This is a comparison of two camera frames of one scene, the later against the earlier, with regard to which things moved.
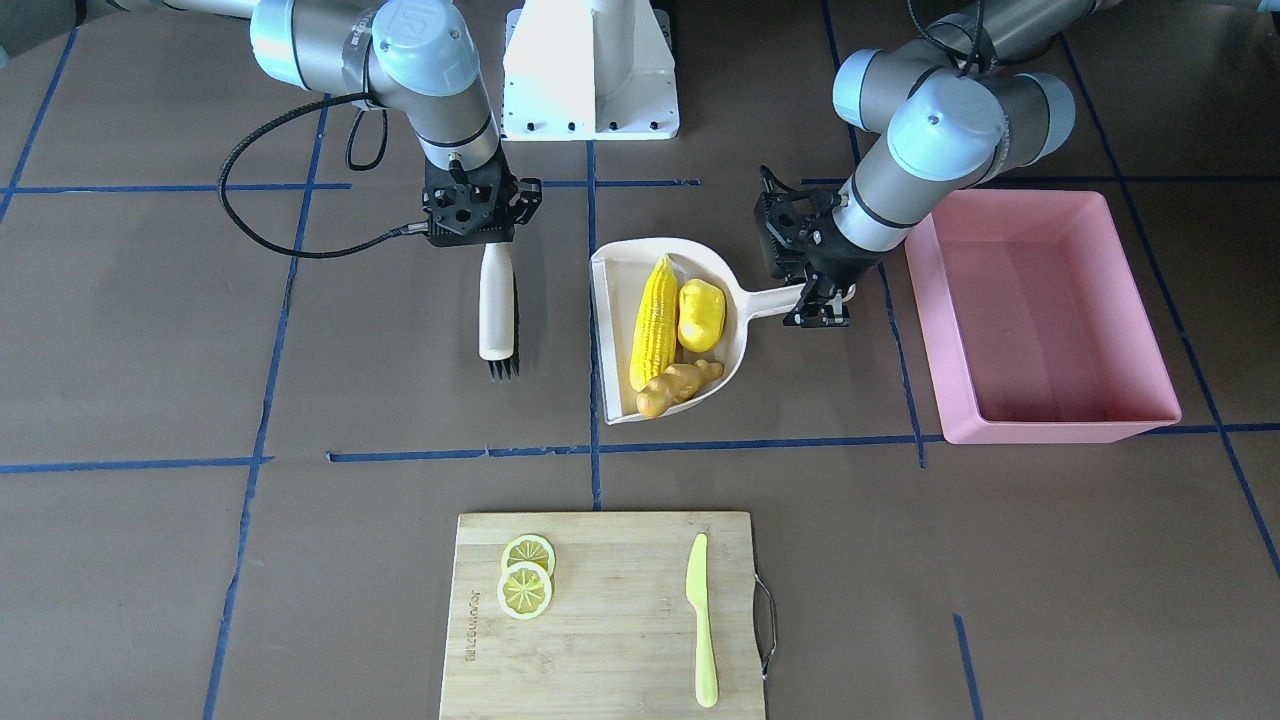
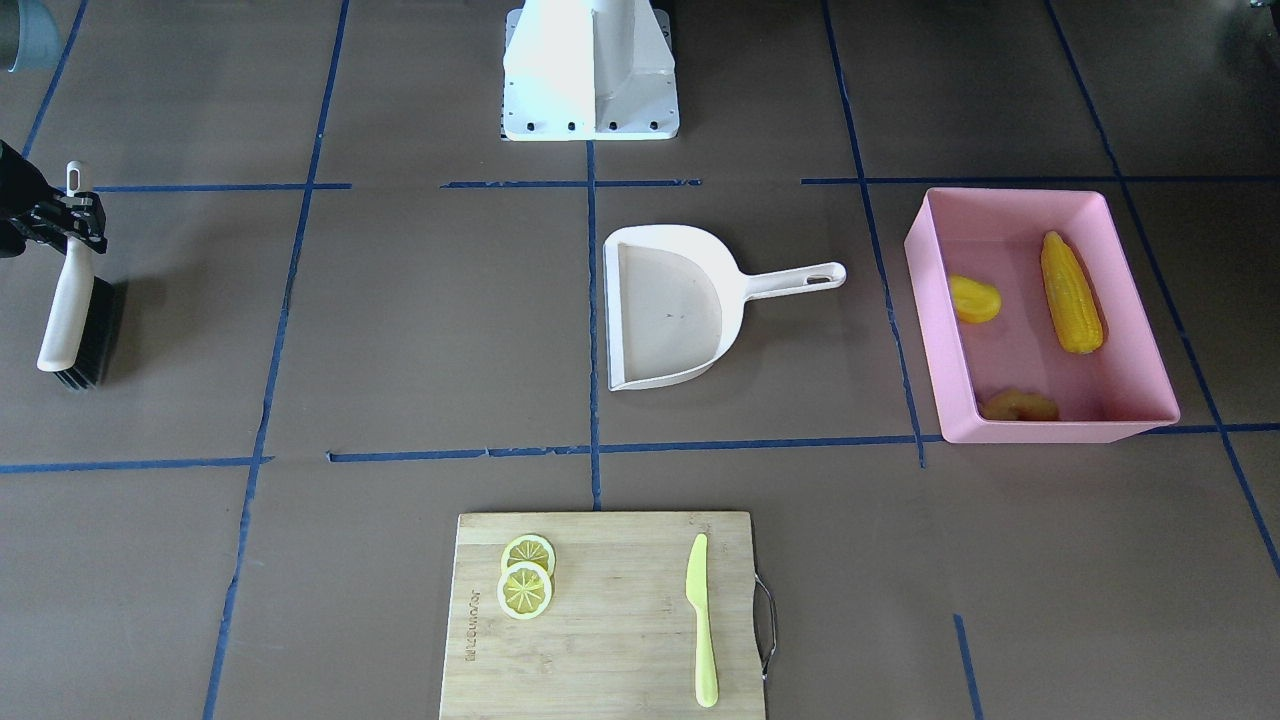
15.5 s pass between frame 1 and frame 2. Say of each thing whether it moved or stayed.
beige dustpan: moved
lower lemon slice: stayed
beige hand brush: moved
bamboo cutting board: stayed
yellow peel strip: stayed
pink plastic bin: stayed
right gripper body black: moved
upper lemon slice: stayed
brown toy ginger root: moved
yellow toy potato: moved
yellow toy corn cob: moved
